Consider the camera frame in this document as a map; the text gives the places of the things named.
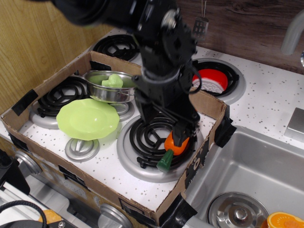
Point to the hanging silver spatula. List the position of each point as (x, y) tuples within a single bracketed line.
[(201, 24)]

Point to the brown cardboard fence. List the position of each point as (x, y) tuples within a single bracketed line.
[(148, 203)]

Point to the small steel pot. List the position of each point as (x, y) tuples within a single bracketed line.
[(108, 94)]

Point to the light green plastic plate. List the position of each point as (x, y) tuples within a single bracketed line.
[(87, 119)]

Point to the silver oven knob left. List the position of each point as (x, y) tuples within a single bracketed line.
[(27, 165)]

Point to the green toy vegetable in pot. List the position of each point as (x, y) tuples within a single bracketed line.
[(113, 81)]

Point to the front silver stove knob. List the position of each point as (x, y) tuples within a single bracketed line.
[(80, 150)]

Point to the silver faucet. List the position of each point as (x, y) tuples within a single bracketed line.
[(292, 44)]

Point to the back right black burner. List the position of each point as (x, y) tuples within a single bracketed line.
[(236, 81)]

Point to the black burner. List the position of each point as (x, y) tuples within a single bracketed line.
[(43, 112), (236, 81), (119, 46), (140, 147)]

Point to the silver pot lid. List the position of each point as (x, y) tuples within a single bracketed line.
[(236, 210)]

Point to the front left black burner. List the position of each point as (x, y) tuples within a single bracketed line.
[(43, 112)]

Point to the orange slice toy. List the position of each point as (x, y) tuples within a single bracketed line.
[(282, 220)]

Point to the steel sink basin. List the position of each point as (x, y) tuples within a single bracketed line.
[(268, 170)]

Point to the silver oven knob right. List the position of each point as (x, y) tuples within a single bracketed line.
[(110, 217)]

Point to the red white toy cheese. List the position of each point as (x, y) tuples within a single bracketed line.
[(212, 80)]

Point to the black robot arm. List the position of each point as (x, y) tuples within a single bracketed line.
[(166, 46)]

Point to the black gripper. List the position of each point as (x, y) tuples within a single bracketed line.
[(168, 95)]

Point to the orange toy carrot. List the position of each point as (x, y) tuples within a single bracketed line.
[(171, 150)]

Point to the silver oven knob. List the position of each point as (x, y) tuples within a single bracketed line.
[(27, 165), (110, 217)]

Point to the back left black burner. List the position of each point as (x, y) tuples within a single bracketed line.
[(119, 46)]

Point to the front right black burner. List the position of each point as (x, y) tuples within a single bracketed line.
[(140, 147)]

